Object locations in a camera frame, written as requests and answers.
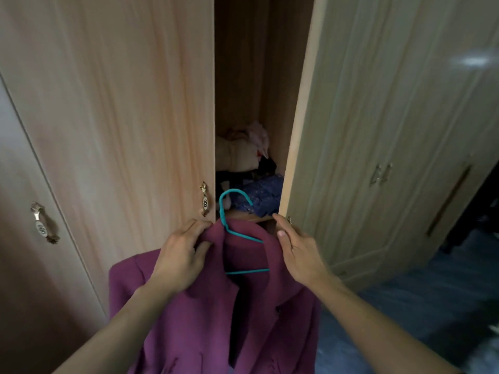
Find person's right hand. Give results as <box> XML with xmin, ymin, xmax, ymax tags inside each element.
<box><xmin>272</xmin><ymin>213</ymin><xmax>333</xmax><ymax>287</ymax></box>

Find person's left hand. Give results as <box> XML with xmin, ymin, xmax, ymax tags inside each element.
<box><xmin>150</xmin><ymin>219</ymin><xmax>214</xmax><ymax>296</ymax></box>

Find purple coat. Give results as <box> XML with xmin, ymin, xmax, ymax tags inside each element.
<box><xmin>108</xmin><ymin>219</ymin><xmax>323</xmax><ymax>374</ymax></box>

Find beige panelled wardrobe door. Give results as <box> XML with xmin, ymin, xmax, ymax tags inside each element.
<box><xmin>278</xmin><ymin>0</ymin><xmax>394</xmax><ymax>277</ymax></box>

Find person's right forearm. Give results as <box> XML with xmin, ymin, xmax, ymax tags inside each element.
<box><xmin>308</xmin><ymin>272</ymin><xmax>464</xmax><ymax>374</ymax></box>

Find person's left forearm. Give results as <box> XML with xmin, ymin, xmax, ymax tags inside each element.
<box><xmin>52</xmin><ymin>276</ymin><xmax>173</xmax><ymax>374</ymax></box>

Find teal clothes hanger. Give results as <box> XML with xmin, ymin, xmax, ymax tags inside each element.
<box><xmin>218</xmin><ymin>189</ymin><xmax>270</xmax><ymax>275</ymax></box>

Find wooden wardrobe shelf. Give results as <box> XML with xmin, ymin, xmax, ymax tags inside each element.
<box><xmin>226</xmin><ymin>212</ymin><xmax>276</xmax><ymax>225</ymax></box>

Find blue patterned fabric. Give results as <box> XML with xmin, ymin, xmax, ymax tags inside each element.
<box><xmin>241</xmin><ymin>174</ymin><xmax>285</xmax><ymax>217</ymax></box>

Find black clothes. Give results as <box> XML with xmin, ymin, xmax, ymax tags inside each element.
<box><xmin>215</xmin><ymin>156</ymin><xmax>278</xmax><ymax>193</ymax></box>

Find beige folded garment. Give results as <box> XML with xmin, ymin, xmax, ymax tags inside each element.
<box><xmin>215</xmin><ymin>136</ymin><xmax>260</xmax><ymax>173</ymax></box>

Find pink garment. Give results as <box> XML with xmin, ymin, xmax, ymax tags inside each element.
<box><xmin>245</xmin><ymin>121</ymin><xmax>271</xmax><ymax>159</ymax></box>

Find light wooden wardrobe door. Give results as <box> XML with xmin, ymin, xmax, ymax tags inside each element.
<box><xmin>0</xmin><ymin>0</ymin><xmax>216</xmax><ymax>316</ymax></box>

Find pale wardrobe door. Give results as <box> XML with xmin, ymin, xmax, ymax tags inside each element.
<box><xmin>0</xmin><ymin>74</ymin><xmax>108</xmax><ymax>374</ymax></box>

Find beige panelled wardrobe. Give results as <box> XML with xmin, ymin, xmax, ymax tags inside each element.
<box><xmin>351</xmin><ymin>0</ymin><xmax>499</xmax><ymax>293</ymax></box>

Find long brown bar handle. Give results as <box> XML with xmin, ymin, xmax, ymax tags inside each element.
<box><xmin>426</xmin><ymin>165</ymin><xmax>472</xmax><ymax>237</ymax></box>

